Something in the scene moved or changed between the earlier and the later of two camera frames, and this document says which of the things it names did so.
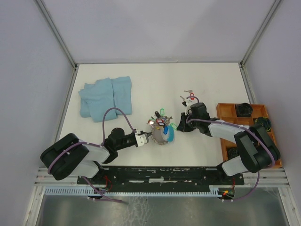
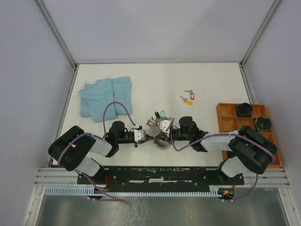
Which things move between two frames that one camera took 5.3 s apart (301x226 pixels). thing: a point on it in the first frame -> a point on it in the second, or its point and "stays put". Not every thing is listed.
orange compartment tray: x=227 y=113 stays put
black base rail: x=161 y=176 stays put
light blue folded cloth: x=95 y=98 stays put
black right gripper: x=182 y=126 -> x=163 y=137
